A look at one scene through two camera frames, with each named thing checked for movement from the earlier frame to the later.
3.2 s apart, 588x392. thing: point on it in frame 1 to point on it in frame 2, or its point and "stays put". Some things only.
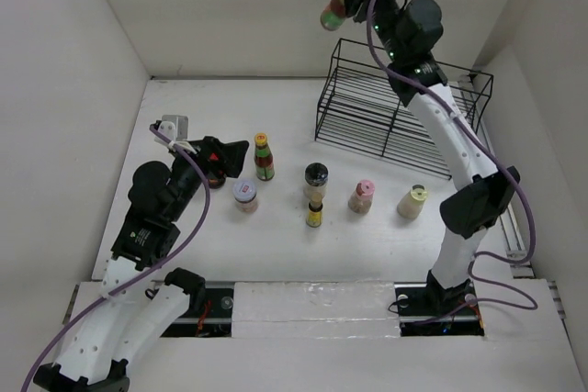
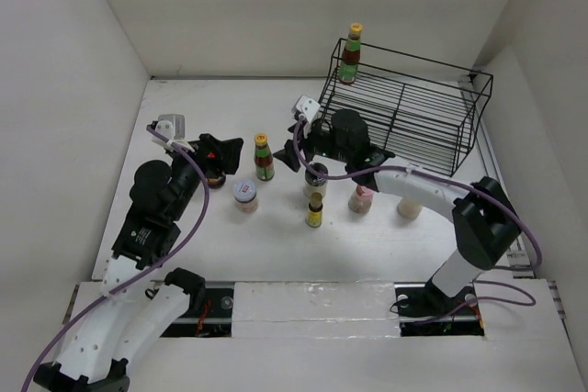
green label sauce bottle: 263,158 stays put
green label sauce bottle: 333,15 to 350,59
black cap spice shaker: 316,178 stays put
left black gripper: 231,154 stays put
